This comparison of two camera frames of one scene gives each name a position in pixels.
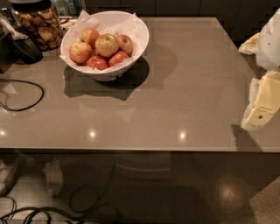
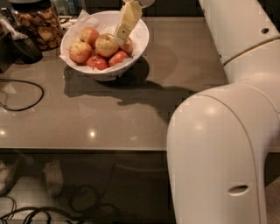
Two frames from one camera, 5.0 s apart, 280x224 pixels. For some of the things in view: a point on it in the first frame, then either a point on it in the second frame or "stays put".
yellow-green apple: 107,45 stays put
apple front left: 80,52 stays put
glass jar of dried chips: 38,20 stays put
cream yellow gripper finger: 267,103 → 129,17
